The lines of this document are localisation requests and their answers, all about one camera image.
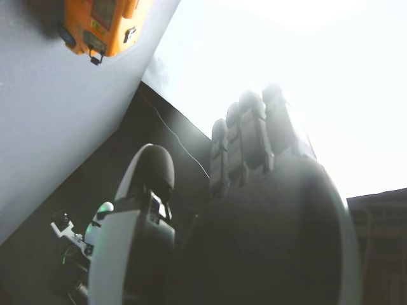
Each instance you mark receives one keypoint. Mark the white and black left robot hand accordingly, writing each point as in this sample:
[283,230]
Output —
[260,241]

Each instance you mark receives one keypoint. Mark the yellow toy school bus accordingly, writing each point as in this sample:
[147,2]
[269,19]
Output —
[95,28]

